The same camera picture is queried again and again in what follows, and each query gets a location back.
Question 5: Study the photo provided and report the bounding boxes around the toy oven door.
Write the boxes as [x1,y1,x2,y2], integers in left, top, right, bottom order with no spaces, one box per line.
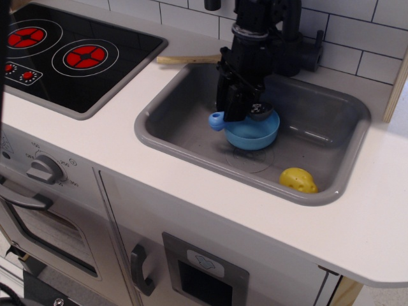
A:
[0,178,106,283]

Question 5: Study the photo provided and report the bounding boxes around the wooden spatula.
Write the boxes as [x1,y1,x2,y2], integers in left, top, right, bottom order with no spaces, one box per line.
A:
[156,54,221,64]

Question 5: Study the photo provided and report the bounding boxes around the grey dispenser panel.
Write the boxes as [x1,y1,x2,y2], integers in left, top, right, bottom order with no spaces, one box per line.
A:
[162,232,249,306]

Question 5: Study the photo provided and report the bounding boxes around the grey oven knob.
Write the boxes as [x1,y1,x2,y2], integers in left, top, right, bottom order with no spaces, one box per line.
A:
[26,155,64,185]

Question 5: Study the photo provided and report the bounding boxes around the grey oven door handle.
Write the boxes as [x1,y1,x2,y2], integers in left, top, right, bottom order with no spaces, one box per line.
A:
[1,176,54,211]

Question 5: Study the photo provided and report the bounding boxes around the blue handled grey scoop spoon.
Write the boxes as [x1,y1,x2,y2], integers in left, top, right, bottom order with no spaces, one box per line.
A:
[208,102,273,131]

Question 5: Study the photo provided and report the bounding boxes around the light blue bowl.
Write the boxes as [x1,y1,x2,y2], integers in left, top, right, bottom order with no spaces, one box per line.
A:
[224,111,280,150]

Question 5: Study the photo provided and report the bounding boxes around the yellow toy cheese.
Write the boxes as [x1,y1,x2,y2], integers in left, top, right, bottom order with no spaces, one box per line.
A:
[279,167,318,193]

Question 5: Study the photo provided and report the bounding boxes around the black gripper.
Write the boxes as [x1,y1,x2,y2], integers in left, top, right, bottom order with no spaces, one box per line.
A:
[216,27,273,122]

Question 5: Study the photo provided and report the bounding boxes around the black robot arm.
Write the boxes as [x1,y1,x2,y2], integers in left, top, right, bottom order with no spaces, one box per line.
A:
[216,1,303,122]

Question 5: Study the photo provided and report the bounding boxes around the grey sink basin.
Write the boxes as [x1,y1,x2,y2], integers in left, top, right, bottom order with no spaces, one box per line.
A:
[135,64,370,206]

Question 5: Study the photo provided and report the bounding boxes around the black toy stove top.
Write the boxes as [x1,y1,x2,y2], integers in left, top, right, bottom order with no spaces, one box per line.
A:
[4,3,168,120]

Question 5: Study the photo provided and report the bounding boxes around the grey toy faucet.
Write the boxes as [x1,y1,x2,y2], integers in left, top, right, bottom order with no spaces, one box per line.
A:
[270,1,324,77]

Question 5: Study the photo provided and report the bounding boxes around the grey cabinet door handle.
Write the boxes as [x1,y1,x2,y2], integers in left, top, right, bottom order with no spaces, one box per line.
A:
[130,244,156,296]

